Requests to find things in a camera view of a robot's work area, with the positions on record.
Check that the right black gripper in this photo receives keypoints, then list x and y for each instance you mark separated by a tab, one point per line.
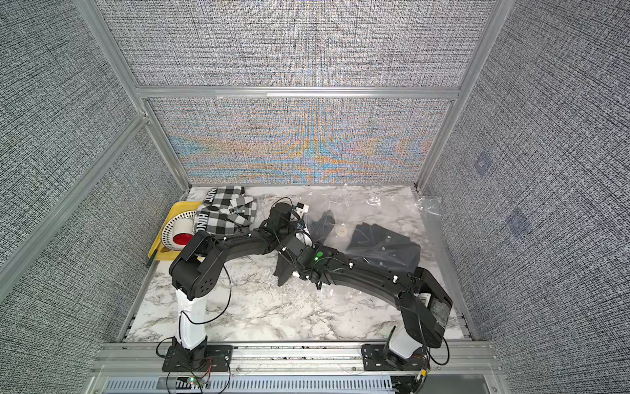
318	249

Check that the black shirt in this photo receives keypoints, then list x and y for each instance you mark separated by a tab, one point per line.
385	248

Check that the clear vacuum bag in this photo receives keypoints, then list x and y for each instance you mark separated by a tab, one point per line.
396	208

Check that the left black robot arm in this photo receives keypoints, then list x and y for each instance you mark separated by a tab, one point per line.
196	270

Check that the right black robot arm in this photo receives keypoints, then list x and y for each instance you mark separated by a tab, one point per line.
423	303

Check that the black white checkered cloth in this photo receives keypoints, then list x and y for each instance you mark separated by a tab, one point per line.
226	210

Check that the yellow tray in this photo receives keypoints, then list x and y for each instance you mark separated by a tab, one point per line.
163	252

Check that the green pen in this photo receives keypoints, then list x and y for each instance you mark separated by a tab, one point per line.
151	258

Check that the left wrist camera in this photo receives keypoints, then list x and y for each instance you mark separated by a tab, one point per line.
298	211

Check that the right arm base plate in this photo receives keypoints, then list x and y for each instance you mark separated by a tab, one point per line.
384	358

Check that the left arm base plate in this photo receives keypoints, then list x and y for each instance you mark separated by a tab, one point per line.
204	357

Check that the aluminium front rail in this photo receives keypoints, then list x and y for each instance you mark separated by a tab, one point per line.
295	367

